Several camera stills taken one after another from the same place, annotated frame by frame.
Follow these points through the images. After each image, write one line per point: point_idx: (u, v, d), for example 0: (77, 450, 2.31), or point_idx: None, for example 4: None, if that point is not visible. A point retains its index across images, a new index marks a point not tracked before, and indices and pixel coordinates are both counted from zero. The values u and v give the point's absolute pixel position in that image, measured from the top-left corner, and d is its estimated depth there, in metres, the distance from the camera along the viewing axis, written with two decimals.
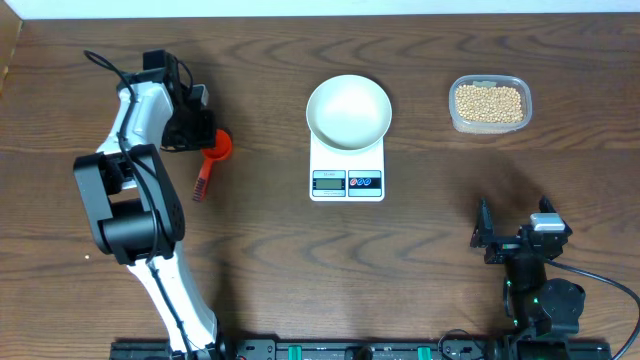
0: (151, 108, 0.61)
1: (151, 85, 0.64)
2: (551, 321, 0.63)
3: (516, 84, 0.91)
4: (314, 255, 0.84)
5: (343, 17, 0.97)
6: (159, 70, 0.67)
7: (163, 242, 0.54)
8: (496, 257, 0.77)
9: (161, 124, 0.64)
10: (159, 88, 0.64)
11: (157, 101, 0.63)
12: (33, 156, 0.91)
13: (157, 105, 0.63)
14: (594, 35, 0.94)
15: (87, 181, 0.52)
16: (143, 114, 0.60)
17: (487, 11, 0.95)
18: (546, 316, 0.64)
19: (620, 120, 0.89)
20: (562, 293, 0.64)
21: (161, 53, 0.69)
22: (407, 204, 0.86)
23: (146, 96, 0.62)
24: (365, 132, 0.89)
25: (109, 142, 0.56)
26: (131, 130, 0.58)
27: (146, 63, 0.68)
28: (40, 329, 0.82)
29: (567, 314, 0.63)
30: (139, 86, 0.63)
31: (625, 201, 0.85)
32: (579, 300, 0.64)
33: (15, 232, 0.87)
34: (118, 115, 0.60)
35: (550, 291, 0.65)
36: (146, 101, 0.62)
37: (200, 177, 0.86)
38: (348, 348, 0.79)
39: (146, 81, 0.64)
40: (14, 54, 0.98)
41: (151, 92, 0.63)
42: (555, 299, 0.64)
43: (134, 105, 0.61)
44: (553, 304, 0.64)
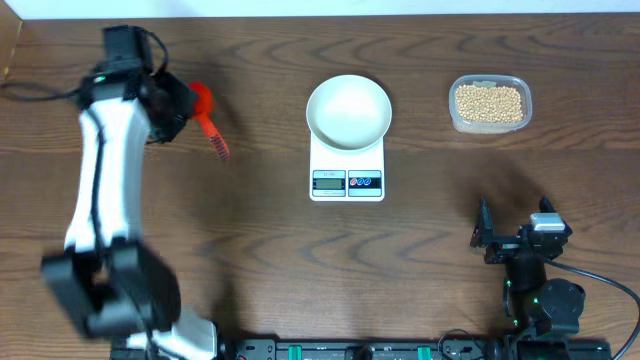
0: (120, 145, 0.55)
1: (120, 111, 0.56)
2: (550, 322, 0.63)
3: (516, 84, 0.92)
4: (313, 255, 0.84)
5: (342, 17, 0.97)
6: (132, 65, 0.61)
7: (146, 327, 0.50)
8: (496, 257, 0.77)
9: (139, 153, 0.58)
10: (129, 111, 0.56)
11: (129, 132, 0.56)
12: (33, 156, 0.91)
13: (129, 134, 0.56)
14: (595, 35, 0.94)
15: (59, 280, 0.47)
16: (115, 165, 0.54)
17: (488, 10, 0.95)
18: (546, 315, 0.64)
19: (620, 120, 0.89)
20: (562, 293, 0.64)
21: (127, 30, 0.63)
22: (407, 204, 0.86)
23: (115, 132, 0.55)
24: (363, 132, 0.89)
25: (84, 222, 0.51)
26: (107, 199, 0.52)
27: (115, 52, 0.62)
28: (40, 329, 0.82)
29: (567, 314, 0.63)
30: (104, 118, 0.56)
31: (625, 201, 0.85)
32: (579, 300, 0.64)
33: (16, 232, 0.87)
34: (86, 162, 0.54)
35: (550, 291, 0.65)
36: (115, 139, 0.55)
37: (211, 137, 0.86)
38: (348, 348, 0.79)
39: (111, 85, 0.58)
40: (14, 54, 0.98)
41: (119, 124, 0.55)
42: (555, 299, 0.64)
43: (103, 151, 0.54)
44: (553, 304, 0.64)
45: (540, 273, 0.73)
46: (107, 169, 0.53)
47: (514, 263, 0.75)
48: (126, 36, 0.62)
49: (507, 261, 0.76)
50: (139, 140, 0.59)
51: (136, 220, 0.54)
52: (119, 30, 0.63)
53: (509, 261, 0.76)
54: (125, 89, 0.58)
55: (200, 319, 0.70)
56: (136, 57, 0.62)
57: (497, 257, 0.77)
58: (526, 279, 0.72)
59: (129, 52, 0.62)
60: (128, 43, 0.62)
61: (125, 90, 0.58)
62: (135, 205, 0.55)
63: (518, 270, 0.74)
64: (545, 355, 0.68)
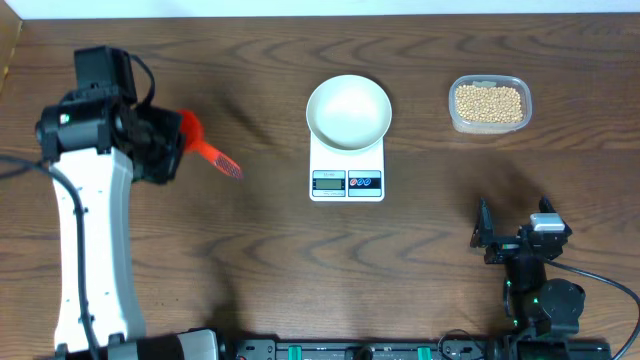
0: (100, 223, 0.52)
1: (97, 169, 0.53)
2: (550, 322, 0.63)
3: (516, 84, 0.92)
4: (313, 255, 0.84)
5: (342, 17, 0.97)
6: (109, 91, 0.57)
7: None
8: (495, 257, 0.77)
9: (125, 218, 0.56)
10: (110, 162, 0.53)
11: (110, 198, 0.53)
12: (32, 156, 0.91)
13: (109, 202, 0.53)
14: (594, 35, 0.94)
15: None
16: (99, 239, 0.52)
17: (488, 10, 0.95)
18: (547, 315, 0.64)
19: (620, 120, 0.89)
20: (562, 293, 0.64)
21: (102, 51, 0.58)
22: (407, 204, 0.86)
23: (93, 201, 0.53)
24: (363, 132, 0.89)
25: (75, 311, 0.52)
26: (95, 285, 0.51)
27: (87, 77, 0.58)
28: (40, 329, 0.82)
29: (567, 314, 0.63)
30: (80, 181, 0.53)
31: (624, 201, 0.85)
32: (579, 300, 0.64)
33: (15, 232, 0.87)
34: (67, 239, 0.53)
35: (550, 291, 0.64)
36: (93, 214, 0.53)
37: (217, 160, 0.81)
38: (348, 348, 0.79)
39: (83, 121, 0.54)
40: (14, 54, 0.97)
41: (97, 188, 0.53)
42: (555, 299, 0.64)
43: (82, 225, 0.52)
44: (553, 304, 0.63)
45: (540, 273, 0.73)
46: (90, 247, 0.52)
47: (514, 263, 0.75)
48: (102, 58, 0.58)
49: (507, 261, 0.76)
50: (124, 193, 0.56)
51: (129, 295, 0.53)
52: (94, 51, 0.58)
53: (509, 261, 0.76)
54: (99, 125, 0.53)
55: (204, 330, 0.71)
56: (111, 83, 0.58)
57: (496, 257, 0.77)
58: (526, 279, 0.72)
59: (106, 76, 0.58)
60: (104, 68, 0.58)
61: (99, 127, 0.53)
62: (127, 276, 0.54)
63: (518, 270, 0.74)
64: (545, 355, 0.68)
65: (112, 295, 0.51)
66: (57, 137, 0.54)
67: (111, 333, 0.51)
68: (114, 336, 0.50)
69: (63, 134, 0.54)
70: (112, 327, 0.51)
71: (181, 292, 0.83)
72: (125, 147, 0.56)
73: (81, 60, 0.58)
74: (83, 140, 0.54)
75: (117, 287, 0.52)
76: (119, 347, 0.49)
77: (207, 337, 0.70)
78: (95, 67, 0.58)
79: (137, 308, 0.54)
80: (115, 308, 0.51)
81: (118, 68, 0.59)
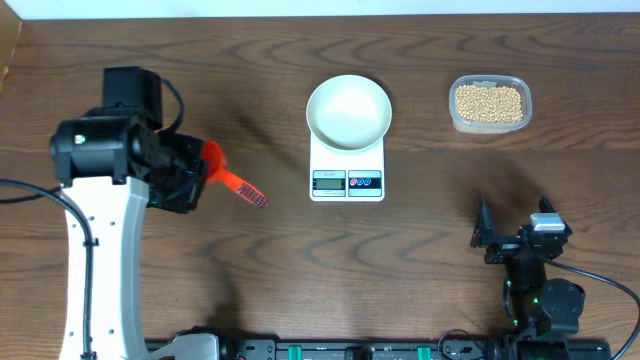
0: (111, 254, 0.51)
1: (110, 200, 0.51)
2: (550, 322, 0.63)
3: (516, 84, 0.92)
4: (313, 255, 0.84)
5: (342, 17, 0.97)
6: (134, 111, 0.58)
7: None
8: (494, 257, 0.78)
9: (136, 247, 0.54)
10: (125, 192, 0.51)
11: (122, 228, 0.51)
12: (32, 156, 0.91)
13: (121, 232, 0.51)
14: (595, 35, 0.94)
15: None
16: (107, 273, 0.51)
17: (488, 10, 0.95)
18: (546, 315, 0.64)
19: (620, 120, 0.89)
20: (563, 294, 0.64)
21: (134, 72, 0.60)
22: (406, 204, 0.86)
23: (104, 234, 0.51)
24: (362, 132, 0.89)
25: (77, 346, 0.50)
26: (100, 321, 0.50)
27: (114, 98, 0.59)
28: (40, 329, 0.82)
29: (567, 314, 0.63)
30: (91, 211, 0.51)
31: (624, 201, 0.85)
32: (579, 300, 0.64)
33: (16, 232, 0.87)
34: (75, 269, 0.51)
35: (550, 291, 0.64)
36: (105, 246, 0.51)
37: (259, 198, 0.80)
38: (348, 348, 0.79)
39: (100, 141, 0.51)
40: (14, 54, 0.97)
41: (108, 220, 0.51)
42: (555, 299, 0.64)
43: (91, 258, 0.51)
44: (553, 305, 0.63)
45: (539, 272, 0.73)
46: (97, 282, 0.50)
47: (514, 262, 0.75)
48: (132, 78, 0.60)
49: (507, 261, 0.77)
50: (137, 224, 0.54)
51: (134, 333, 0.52)
52: (125, 72, 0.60)
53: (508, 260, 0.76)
54: (115, 146, 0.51)
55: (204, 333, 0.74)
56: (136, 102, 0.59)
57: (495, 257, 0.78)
58: (526, 278, 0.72)
59: (133, 95, 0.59)
60: (133, 88, 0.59)
61: (116, 150, 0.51)
62: (134, 312, 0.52)
63: (516, 269, 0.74)
64: (545, 355, 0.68)
65: (117, 334, 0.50)
66: (71, 157, 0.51)
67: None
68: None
69: (78, 154, 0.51)
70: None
71: (181, 292, 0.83)
72: (141, 172, 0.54)
73: (111, 81, 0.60)
74: (98, 161, 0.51)
75: (122, 324, 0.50)
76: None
77: (207, 344, 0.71)
78: (123, 87, 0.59)
79: (143, 346, 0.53)
80: (120, 348, 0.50)
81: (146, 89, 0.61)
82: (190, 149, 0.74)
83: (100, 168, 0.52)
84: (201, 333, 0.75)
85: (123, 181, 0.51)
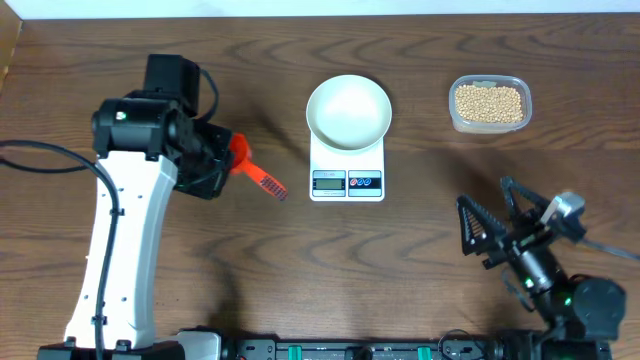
0: (136, 224, 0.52)
1: (142, 172, 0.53)
2: (585, 330, 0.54)
3: (516, 84, 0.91)
4: (313, 255, 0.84)
5: (342, 16, 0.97)
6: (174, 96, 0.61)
7: None
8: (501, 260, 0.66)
9: (158, 225, 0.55)
10: (156, 170, 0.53)
11: (150, 203, 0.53)
12: (32, 156, 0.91)
13: (150, 205, 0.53)
14: (594, 35, 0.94)
15: None
16: (130, 241, 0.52)
17: (488, 10, 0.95)
18: (579, 320, 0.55)
19: (619, 120, 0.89)
20: (600, 296, 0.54)
21: (176, 60, 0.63)
22: (406, 204, 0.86)
23: (131, 204, 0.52)
24: (367, 126, 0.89)
25: (89, 309, 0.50)
26: (115, 288, 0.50)
27: (154, 81, 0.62)
28: (40, 329, 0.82)
29: (605, 320, 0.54)
30: (122, 182, 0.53)
31: (624, 201, 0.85)
32: (620, 304, 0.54)
33: (16, 232, 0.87)
34: (99, 236, 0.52)
35: (587, 292, 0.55)
36: (131, 216, 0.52)
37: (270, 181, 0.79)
38: (348, 348, 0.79)
39: (139, 120, 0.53)
40: (14, 54, 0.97)
41: (137, 193, 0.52)
42: (592, 302, 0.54)
43: (116, 225, 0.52)
44: (588, 310, 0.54)
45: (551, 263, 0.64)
46: (119, 248, 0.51)
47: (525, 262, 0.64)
48: (174, 65, 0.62)
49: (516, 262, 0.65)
50: (162, 203, 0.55)
51: (145, 306, 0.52)
52: (169, 59, 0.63)
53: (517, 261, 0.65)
54: (153, 127, 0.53)
55: (205, 332, 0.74)
56: (176, 90, 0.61)
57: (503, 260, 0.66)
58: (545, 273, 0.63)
59: (172, 82, 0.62)
60: (174, 75, 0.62)
61: (153, 130, 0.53)
62: (147, 287, 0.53)
63: (527, 266, 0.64)
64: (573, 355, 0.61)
65: (130, 301, 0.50)
66: (110, 132, 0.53)
67: (119, 340, 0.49)
68: (123, 343, 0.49)
69: (117, 129, 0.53)
70: (122, 334, 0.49)
71: (181, 292, 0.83)
72: (173, 156, 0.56)
73: (154, 65, 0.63)
74: (134, 138, 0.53)
75: (136, 293, 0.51)
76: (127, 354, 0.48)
77: (210, 341, 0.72)
78: (165, 73, 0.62)
79: (151, 322, 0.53)
80: (130, 318, 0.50)
81: (186, 78, 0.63)
82: (220, 139, 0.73)
83: (134, 145, 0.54)
84: (205, 332, 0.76)
85: (155, 160, 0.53)
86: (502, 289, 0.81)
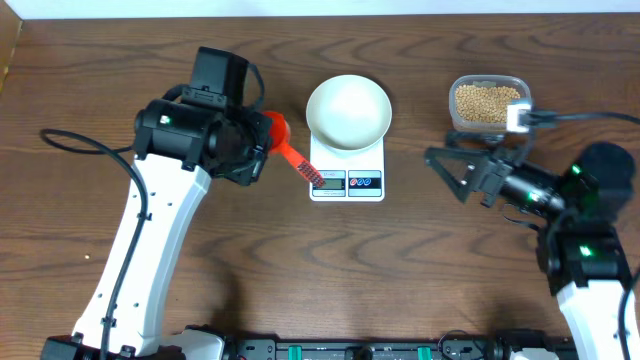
0: (160, 232, 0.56)
1: (177, 181, 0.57)
2: (599, 184, 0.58)
3: (516, 84, 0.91)
4: (313, 255, 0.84)
5: (343, 16, 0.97)
6: (216, 101, 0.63)
7: None
8: (468, 184, 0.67)
9: (179, 236, 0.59)
10: (192, 180, 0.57)
11: (177, 214, 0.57)
12: (33, 156, 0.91)
13: (176, 217, 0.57)
14: (595, 35, 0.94)
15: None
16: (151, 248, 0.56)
17: (488, 10, 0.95)
18: (593, 181, 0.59)
19: (620, 120, 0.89)
20: (607, 157, 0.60)
21: (225, 59, 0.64)
22: (407, 205, 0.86)
23: (158, 211, 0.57)
24: (368, 120, 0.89)
25: (102, 308, 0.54)
26: (129, 293, 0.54)
27: (202, 78, 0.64)
28: (40, 329, 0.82)
29: (616, 177, 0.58)
30: (154, 187, 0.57)
31: None
32: (628, 164, 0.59)
33: (16, 231, 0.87)
34: (125, 236, 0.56)
35: (594, 155, 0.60)
36: (156, 223, 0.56)
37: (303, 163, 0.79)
38: (348, 348, 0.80)
39: (183, 128, 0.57)
40: (14, 54, 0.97)
41: (167, 200, 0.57)
42: (601, 164, 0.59)
43: (142, 229, 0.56)
44: (599, 171, 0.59)
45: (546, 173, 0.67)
46: (140, 252, 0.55)
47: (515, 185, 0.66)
48: (222, 65, 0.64)
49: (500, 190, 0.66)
50: (187, 214, 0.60)
51: (152, 314, 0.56)
52: (218, 57, 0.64)
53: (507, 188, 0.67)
54: (195, 137, 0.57)
55: (207, 335, 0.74)
56: (222, 92, 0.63)
57: (464, 186, 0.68)
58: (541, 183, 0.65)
59: (218, 82, 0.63)
60: (220, 77, 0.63)
61: (194, 141, 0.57)
62: (158, 296, 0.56)
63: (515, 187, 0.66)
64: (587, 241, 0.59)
65: (141, 308, 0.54)
66: (152, 134, 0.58)
67: (124, 345, 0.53)
68: (128, 349, 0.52)
69: (159, 134, 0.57)
70: (128, 340, 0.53)
71: (181, 292, 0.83)
72: (210, 164, 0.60)
73: (203, 61, 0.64)
74: (175, 144, 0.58)
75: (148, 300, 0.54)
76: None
77: (211, 346, 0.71)
78: (214, 72, 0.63)
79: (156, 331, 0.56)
80: (139, 324, 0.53)
81: (231, 78, 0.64)
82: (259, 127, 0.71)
83: (174, 150, 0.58)
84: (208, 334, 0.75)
85: (191, 169, 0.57)
86: (502, 289, 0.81)
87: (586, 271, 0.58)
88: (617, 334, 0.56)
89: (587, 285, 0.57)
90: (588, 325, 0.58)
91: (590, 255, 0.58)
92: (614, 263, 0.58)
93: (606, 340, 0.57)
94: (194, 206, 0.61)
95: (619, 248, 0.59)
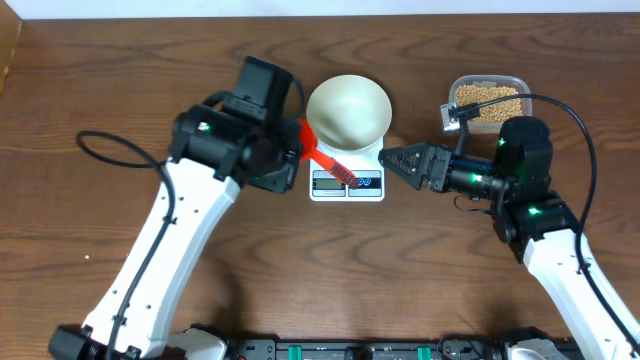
0: (184, 240, 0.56)
1: (207, 189, 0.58)
2: (524, 149, 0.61)
3: (516, 84, 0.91)
4: (313, 255, 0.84)
5: (342, 17, 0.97)
6: (256, 113, 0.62)
7: None
8: (417, 171, 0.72)
9: (199, 245, 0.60)
10: (221, 190, 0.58)
11: (202, 222, 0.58)
12: (32, 157, 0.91)
13: (200, 225, 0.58)
14: (594, 35, 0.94)
15: (65, 343, 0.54)
16: (172, 252, 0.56)
17: (488, 10, 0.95)
18: (515, 147, 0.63)
19: (619, 121, 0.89)
20: (523, 125, 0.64)
21: (270, 70, 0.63)
22: (407, 205, 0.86)
23: (184, 216, 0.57)
24: (363, 108, 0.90)
25: (115, 305, 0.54)
26: (142, 294, 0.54)
27: (244, 87, 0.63)
28: (40, 329, 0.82)
29: (536, 139, 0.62)
30: (184, 192, 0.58)
31: (624, 201, 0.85)
32: (542, 126, 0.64)
33: (15, 232, 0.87)
34: (149, 237, 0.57)
35: (511, 128, 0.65)
36: (180, 229, 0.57)
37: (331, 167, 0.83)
38: (348, 348, 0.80)
39: (219, 137, 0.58)
40: (14, 54, 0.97)
41: (194, 207, 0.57)
42: (519, 131, 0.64)
43: (166, 232, 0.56)
44: (519, 134, 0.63)
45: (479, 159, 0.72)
46: (160, 256, 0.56)
47: (457, 177, 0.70)
48: (266, 77, 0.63)
49: (446, 177, 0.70)
50: (211, 221, 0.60)
51: (163, 318, 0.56)
52: (263, 67, 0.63)
53: (451, 181, 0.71)
54: (230, 148, 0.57)
55: (208, 337, 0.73)
56: (263, 104, 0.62)
57: (413, 173, 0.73)
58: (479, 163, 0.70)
59: (260, 93, 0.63)
60: (263, 89, 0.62)
61: (228, 152, 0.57)
62: (171, 300, 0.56)
63: (458, 173, 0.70)
64: (535, 204, 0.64)
65: (153, 311, 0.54)
66: (189, 139, 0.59)
67: (131, 346, 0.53)
68: (133, 350, 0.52)
69: (196, 140, 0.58)
70: (135, 341, 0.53)
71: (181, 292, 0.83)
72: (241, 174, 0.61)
73: (248, 69, 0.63)
74: (209, 152, 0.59)
75: (161, 304, 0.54)
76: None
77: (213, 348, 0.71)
78: (256, 82, 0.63)
79: (164, 334, 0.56)
80: (148, 326, 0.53)
81: (274, 89, 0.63)
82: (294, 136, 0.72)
83: (208, 157, 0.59)
84: (210, 334, 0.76)
85: (222, 179, 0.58)
86: (502, 289, 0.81)
87: (537, 226, 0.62)
88: (580, 270, 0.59)
89: (542, 238, 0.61)
90: (554, 273, 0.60)
91: (537, 213, 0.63)
92: (560, 216, 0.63)
93: (573, 279, 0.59)
94: (219, 215, 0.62)
95: (563, 204, 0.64)
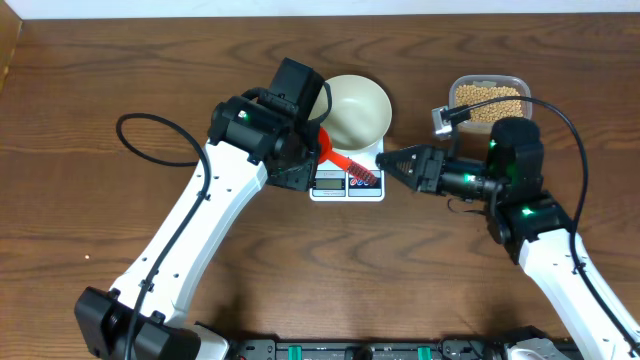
0: (215, 218, 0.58)
1: (240, 169, 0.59)
2: (514, 150, 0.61)
3: (516, 84, 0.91)
4: (313, 255, 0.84)
5: (343, 16, 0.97)
6: (289, 107, 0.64)
7: None
8: (414, 172, 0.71)
9: (225, 227, 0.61)
10: (253, 173, 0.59)
11: (232, 201, 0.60)
12: (32, 157, 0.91)
13: (230, 204, 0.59)
14: (594, 35, 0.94)
15: (86, 309, 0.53)
16: (202, 226, 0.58)
17: (488, 10, 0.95)
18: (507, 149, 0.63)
19: (620, 121, 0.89)
20: (514, 127, 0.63)
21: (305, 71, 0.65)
22: (407, 205, 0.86)
23: (218, 194, 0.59)
24: (362, 108, 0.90)
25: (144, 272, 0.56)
26: (171, 263, 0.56)
27: (280, 83, 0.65)
28: (40, 329, 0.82)
29: (527, 139, 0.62)
30: (218, 172, 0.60)
31: (625, 201, 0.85)
32: (532, 127, 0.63)
33: (15, 232, 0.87)
34: (181, 212, 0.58)
35: (501, 129, 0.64)
36: (212, 207, 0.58)
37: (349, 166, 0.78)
38: (348, 348, 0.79)
39: (256, 126, 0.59)
40: (14, 54, 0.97)
41: (227, 186, 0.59)
42: (509, 133, 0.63)
43: (199, 206, 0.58)
44: (510, 136, 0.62)
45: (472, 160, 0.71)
46: (191, 230, 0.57)
47: (449, 178, 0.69)
48: (302, 76, 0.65)
49: (439, 178, 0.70)
50: (239, 203, 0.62)
51: (187, 290, 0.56)
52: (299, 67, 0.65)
53: (444, 182, 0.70)
54: (265, 136, 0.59)
55: (211, 334, 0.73)
56: (296, 101, 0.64)
57: (411, 174, 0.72)
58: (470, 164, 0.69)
59: (294, 90, 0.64)
60: (297, 86, 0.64)
61: (263, 140, 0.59)
62: (196, 274, 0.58)
63: (449, 174, 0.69)
64: (529, 205, 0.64)
65: (180, 280, 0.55)
66: (227, 125, 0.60)
67: (155, 311, 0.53)
68: (158, 316, 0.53)
69: (233, 126, 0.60)
70: (161, 307, 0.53)
71: None
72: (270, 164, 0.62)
73: (286, 68, 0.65)
74: (245, 138, 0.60)
75: (187, 275, 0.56)
76: (158, 327, 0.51)
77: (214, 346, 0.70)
78: (291, 79, 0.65)
79: (186, 307, 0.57)
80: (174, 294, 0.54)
81: (307, 88, 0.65)
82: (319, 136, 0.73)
83: (242, 144, 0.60)
84: (210, 331, 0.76)
85: (255, 163, 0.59)
86: (502, 289, 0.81)
87: (532, 227, 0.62)
88: (576, 270, 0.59)
89: (538, 239, 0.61)
90: (551, 275, 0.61)
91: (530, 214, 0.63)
92: (554, 216, 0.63)
93: (568, 279, 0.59)
94: (246, 199, 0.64)
95: (556, 204, 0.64)
